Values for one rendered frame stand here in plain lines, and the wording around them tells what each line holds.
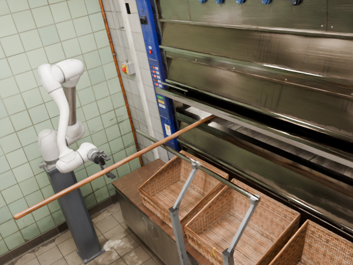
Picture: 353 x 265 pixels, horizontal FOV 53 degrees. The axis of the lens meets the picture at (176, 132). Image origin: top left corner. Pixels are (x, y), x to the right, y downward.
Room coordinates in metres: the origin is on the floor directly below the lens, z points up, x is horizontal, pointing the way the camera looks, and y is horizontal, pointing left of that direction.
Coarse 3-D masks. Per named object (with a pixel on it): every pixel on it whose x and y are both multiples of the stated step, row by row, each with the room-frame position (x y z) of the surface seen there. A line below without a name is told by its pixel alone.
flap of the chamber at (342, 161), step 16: (192, 96) 2.29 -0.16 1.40; (208, 96) 2.28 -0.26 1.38; (208, 112) 1.98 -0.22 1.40; (240, 112) 1.91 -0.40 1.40; (256, 112) 1.90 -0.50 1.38; (256, 128) 1.64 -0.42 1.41; (288, 128) 1.61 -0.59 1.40; (304, 128) 1.60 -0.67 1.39; (320, 144) 1.39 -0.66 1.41; (336, 144) 1.38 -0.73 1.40; (352, 144) 1.37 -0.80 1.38; (336, 160) 1.25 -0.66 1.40
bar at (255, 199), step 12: (144, 132) 2.33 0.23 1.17; (180, 156) 1.91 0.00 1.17; (192, 168) 1.80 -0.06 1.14; (204, 168) 1.72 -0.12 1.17; (228, 180) 1.56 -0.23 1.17; (240, 192) 1.46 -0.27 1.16; (252, 204) 1.38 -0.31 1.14; (180, 228) 1.68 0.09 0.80; (240, 228) 1.33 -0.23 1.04; (180, 240) 1.67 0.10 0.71; (180, 252) 1.67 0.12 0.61; (228, 252) 1.27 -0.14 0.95; (228, 264) 1.25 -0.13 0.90
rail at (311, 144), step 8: (160, 88) 2.46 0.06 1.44; (176, 96) 2.27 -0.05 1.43; (184, 96) 2.22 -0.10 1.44; (200, 104) 2.05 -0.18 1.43; (224, 112) 1.86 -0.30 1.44; (240, 120) 1.75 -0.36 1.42; (248, 120) 1.70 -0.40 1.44; (264, 128) 1.60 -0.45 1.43; (272, 128) 1.56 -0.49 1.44; (288, 136) 1.47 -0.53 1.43; (296, 136) 1.45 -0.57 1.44; (304, 144) 1.39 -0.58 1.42; (312, 144) 1.36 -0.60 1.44; (328, 152) 1.28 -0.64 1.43; (336, 152) 1.26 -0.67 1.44; (352, 160) 1.19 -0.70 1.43
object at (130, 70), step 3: (123, 63) 3.08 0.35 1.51; (126, 63) 3.07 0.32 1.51; (129, 63) 3.05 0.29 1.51; (132, 63) 3.05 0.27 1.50; (123, 66) 3.07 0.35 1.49; (126, 66) 3.03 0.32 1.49; (129, 66) 3.03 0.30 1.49; (132, 66) 3.05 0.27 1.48; (126, 69) 3.04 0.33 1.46; (129, 69) 3.03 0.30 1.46; (132, 69) 3.04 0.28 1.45; (123, 72) 3.10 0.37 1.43; (126, 72) 3.05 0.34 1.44; (129, 72) 3.03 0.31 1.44; (132, 72) 3.04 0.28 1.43; (135, 72) 3.05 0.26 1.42
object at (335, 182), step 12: (192, 120) 2.40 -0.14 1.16; (216, 132) 2.17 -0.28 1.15; (228, 132) 2.08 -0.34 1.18; (240, 132) 2.05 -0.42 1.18; (252, 144) 1.88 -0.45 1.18; (264, 144) 1.85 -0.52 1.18; (276, 156) 1.72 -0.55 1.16; (288, 156) 1.67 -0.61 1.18; (300, 168) 1.57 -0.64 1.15; (312, 168) 1.52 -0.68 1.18; (324, 168) 1.50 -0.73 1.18; (336, 180) 1.39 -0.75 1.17; (348, 180) 1.37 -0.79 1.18
